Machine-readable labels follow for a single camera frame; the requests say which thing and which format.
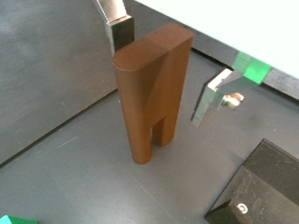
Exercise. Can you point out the black curved bracket stand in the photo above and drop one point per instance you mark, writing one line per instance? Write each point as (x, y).
(262, 193)

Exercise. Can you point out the brown square-circle block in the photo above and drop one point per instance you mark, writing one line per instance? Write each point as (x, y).
(151, 68)

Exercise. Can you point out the green shape-sorter board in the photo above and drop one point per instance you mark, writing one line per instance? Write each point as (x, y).
(13, 220)

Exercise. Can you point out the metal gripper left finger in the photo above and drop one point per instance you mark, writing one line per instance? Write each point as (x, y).
(119, 23)

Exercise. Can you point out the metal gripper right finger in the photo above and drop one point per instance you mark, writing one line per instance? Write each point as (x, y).
(222, 90)

